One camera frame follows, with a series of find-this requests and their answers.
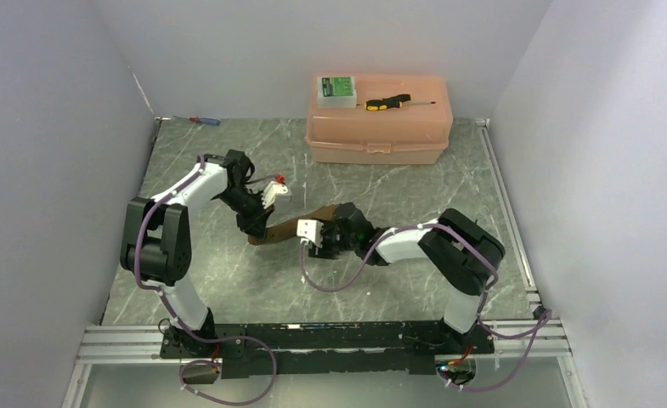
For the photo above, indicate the blue red screwdriver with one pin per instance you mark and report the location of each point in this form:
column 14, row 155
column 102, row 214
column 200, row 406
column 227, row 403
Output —
column 200, row 120

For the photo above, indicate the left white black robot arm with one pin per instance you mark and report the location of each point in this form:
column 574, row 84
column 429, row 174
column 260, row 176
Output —
column 157, row 245

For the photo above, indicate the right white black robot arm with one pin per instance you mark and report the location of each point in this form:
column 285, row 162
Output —
column 464, row 253

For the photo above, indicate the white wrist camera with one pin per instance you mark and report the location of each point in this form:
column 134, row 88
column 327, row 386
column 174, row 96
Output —
column 310, row 232
column 276, row 192

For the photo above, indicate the yellow black screwdriver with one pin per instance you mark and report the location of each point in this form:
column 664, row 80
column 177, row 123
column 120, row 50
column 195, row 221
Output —
column 393, row 102

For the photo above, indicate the brown cloth napkin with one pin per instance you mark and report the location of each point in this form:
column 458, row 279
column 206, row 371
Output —
column 288, row 229

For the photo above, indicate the green white small box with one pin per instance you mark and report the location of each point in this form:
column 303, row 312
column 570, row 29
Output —
column 336, row 92

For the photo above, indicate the aluminium frame rail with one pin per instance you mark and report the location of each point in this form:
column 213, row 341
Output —
column 138, row 345

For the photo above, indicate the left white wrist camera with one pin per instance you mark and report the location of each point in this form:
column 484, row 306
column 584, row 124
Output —
column 276, row 192

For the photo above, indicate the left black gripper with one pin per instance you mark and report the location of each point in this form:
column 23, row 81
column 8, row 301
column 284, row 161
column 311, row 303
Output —
column 254, row 223

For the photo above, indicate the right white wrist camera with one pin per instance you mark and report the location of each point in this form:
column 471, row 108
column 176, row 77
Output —
column 310, row 232

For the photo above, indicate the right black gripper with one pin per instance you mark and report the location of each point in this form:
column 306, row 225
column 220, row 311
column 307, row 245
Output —
column 325, row 252

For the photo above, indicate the pink plastic storage box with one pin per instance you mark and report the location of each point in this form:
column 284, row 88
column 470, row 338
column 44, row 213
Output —
column 412, row 135

